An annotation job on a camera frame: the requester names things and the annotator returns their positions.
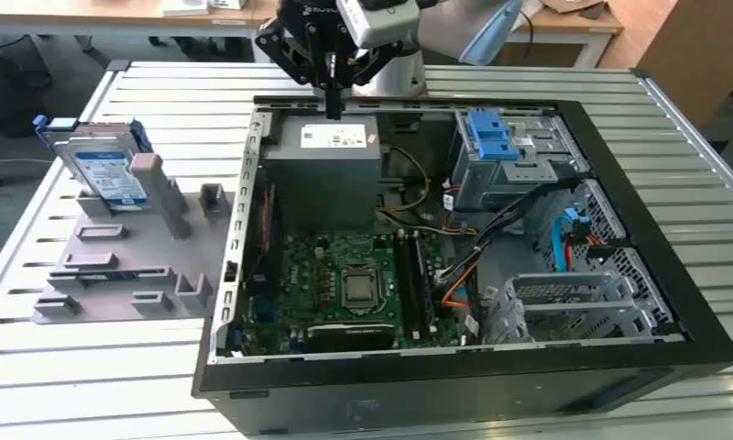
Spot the brown cardboard piece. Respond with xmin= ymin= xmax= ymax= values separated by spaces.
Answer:
xmin=540 ymin=0 xmax=608 ymax=20

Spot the metal drive cage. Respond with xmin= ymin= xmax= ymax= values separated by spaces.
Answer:
xmin=449 ymin=108 xmax=593 ymax=213

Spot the hard disk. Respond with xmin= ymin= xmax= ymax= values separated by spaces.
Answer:
xmin=32 ymin=116 xmax=154 ymax=213

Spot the blue plastic drive latch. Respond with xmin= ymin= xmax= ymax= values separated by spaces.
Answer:
xmin=465 ymin=109 xmax=521 ymax=160

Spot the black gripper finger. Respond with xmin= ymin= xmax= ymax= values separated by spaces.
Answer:
xmin=254 ymin=17 xmax=337 ymax=121
xmin=334 ymin=39 xmax=405 ymax=121

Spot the green motherboard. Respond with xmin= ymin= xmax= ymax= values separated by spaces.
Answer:
xmin=242 ymin=231 xmax=469 ymax=357

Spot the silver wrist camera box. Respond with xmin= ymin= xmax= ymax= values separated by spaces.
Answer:
xmin=334 ymin=0 xmax=420 ymax=50

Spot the blue data wire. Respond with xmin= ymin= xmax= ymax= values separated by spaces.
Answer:
xmin=548 ymin=208 xmax=580 ymax=277

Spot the black graphics card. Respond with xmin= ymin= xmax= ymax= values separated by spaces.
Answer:
xmin=304 ymin=323 xmax=400 ymax=353

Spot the black mesh waste bin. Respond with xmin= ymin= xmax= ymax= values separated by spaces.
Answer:
xmin=0 ymin=32 xmax=54 ymax=139

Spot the silver CPU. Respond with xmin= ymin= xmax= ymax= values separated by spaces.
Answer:
xmin=341 ymin=270 xmax=382 ymax=307

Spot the wooden desk white frame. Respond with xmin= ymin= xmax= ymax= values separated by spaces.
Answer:
xmin=500 ymin=0 xmax=624 ymax=70
xmin=0 ymin=0 xmax=269 ymax=63

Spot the yellow wire bundle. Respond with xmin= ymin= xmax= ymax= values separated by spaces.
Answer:
xmin=374 ymin=145 xmax=433 ymax=215

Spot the blue RAM stick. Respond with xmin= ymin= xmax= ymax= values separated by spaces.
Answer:
xmin=76 ymin=270 xmax=141 ymax=281

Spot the power wire black connector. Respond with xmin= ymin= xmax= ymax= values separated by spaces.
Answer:
xmin=570 ymin=214 xmax=629 ymax=261

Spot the black open PC case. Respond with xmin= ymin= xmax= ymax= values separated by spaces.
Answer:
xmin=189 ymin=94 xmax=733 ymax=436

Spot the grey parts rack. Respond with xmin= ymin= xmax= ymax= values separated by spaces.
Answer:
xmin=30 ymin=153 xmax=240 ymax=325

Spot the grey power supply unit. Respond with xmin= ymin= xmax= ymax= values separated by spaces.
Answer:
xmin=260 ymin=114 xmax=384 ymax=234

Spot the orange cable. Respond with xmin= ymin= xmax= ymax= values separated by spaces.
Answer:
xmin=440 ymin=269 xmax=477 ymax=309

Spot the black cable bundle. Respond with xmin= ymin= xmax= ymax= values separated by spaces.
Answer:
xmin=437 ymin=176 xmax=593 ymax=286

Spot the white box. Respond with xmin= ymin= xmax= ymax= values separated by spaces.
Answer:
xmin=161 ymin=0 xmax=213 ymax=17

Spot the metal disk bay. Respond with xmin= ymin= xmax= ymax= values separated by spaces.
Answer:
xmin=482 ymin=269 xmax=674 ymax=346

